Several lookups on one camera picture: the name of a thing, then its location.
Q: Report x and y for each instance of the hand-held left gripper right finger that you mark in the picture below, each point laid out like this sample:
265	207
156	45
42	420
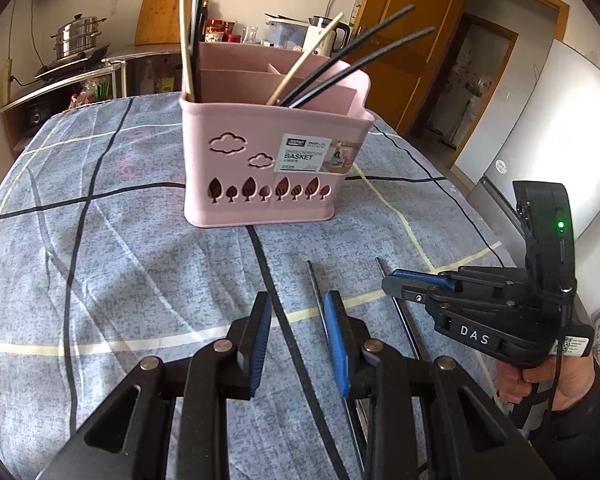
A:
336	345

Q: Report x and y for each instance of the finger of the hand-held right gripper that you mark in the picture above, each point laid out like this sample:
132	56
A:
405	291
415	276

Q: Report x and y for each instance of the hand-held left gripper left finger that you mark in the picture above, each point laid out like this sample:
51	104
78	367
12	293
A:
262	340

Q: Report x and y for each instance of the steel chopstick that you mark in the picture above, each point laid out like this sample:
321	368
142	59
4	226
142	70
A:
410	330
319	305

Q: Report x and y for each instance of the pink plastic utensil basket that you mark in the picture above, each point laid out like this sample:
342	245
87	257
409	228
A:
260	125

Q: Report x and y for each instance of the ivory chopstick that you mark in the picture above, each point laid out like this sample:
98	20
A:
185	35
305	58

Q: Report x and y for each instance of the person's right forearm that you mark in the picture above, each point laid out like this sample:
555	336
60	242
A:
570	440

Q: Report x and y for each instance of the person's right hand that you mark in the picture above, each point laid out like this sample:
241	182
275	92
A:
572	380

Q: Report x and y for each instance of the blue grey checked tablecloth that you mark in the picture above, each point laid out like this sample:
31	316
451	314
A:
130	285

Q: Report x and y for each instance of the wooden door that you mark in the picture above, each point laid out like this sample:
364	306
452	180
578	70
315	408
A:
420	75

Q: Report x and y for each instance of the white refrigerator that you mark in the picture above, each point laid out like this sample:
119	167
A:
555	125

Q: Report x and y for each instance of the white electric kettle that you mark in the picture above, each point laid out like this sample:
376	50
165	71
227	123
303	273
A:
325	35

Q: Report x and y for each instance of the water filter pitcher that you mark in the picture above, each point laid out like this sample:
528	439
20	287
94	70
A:
285	32

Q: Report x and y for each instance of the clear drinking glass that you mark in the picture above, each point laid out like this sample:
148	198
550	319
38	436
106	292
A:
249	35

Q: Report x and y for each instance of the small red jar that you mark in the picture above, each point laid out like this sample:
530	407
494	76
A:
234	38

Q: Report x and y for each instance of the clear plastic bag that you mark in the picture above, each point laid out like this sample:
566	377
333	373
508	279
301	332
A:
90	94

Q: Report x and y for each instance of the red label jar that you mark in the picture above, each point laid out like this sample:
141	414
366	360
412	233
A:
215	31
230	27

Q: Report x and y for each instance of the black kitchen appliance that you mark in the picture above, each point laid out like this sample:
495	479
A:
35	116

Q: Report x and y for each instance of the dark sauce bottle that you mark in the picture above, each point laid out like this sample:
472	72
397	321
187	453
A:
205	22

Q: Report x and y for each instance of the metal stove stand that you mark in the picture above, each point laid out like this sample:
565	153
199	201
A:
40	95

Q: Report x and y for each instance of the black gas stove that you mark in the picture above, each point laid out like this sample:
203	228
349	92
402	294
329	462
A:
72	67

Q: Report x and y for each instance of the wooden cutting board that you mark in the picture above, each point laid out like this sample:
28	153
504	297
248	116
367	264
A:
162	10

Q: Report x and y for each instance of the steel steamer pot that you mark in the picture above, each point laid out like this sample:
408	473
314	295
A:
77	37

